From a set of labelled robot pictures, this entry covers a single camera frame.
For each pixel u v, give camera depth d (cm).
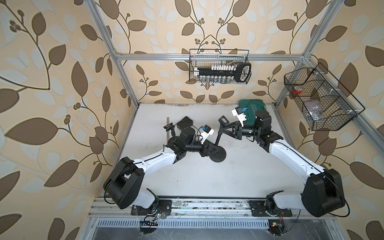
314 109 74
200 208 75
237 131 66
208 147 71
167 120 112
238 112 67
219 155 91
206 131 71
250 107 116
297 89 87
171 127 82
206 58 91
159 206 74
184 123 106
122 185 43
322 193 40
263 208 73
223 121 71
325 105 73
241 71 83
